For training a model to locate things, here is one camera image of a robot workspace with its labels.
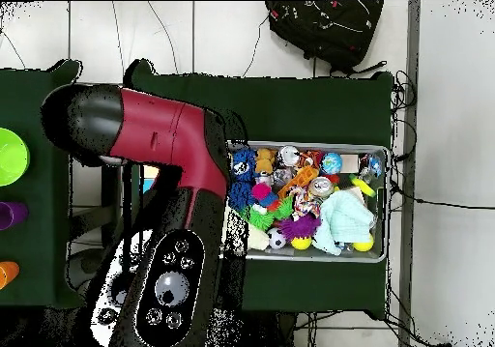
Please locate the silver mesh bin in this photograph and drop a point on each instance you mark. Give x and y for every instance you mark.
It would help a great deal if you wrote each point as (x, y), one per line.
(309, 256)

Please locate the purple spiky ball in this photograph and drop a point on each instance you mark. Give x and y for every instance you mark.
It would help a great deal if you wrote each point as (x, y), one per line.
(299, 227)

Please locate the wooden box with three holes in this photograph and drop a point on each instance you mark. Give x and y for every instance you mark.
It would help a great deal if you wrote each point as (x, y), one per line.
(150, 175)

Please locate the green plastic bowl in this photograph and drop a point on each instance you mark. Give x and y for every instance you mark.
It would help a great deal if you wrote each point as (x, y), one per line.
(11, 157)

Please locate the silver drink can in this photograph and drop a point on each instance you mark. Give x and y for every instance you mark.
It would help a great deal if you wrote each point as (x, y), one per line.
(288, 156)
(320, 186)

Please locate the small soccer ball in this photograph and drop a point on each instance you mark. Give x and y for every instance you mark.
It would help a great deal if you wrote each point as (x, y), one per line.
(276, 238)

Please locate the orange plush toy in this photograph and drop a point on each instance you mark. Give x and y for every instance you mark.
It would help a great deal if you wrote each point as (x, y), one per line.
(266, 159)

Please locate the orange plastic cup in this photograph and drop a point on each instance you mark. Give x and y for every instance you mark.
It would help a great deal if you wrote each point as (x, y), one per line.
(7, 273)

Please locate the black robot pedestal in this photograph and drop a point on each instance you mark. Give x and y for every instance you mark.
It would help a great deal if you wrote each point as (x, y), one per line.
(270, 331)

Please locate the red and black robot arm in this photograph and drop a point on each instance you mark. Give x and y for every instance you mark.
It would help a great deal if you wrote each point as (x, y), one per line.
(162, 130)

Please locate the pink spiky ball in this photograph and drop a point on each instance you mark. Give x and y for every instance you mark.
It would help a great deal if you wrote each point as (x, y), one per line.
(261, 191)

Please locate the blue globe ball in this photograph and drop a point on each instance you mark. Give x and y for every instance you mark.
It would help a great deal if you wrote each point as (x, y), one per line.
(331, 163)

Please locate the orange plastic crate toy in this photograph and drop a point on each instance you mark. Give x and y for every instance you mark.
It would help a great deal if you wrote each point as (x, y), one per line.
(299, 180)

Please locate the blue spiky ball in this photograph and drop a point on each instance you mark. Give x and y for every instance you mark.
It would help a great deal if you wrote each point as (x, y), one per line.
(239, 194)

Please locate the dark green cloth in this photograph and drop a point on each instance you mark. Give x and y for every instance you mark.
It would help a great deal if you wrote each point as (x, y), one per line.
(23, 92)
(309, 107)

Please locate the mint green cloth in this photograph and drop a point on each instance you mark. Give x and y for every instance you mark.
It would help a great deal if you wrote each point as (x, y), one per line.
(344, 215)

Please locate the purple plastic cup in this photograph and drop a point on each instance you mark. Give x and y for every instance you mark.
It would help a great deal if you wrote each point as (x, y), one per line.
(13, 213)

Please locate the black backpack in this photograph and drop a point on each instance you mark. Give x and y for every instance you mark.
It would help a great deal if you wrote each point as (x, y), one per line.
(328, 26)

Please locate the cream cloth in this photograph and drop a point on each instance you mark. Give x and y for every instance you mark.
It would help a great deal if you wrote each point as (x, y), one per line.
(257, 240)

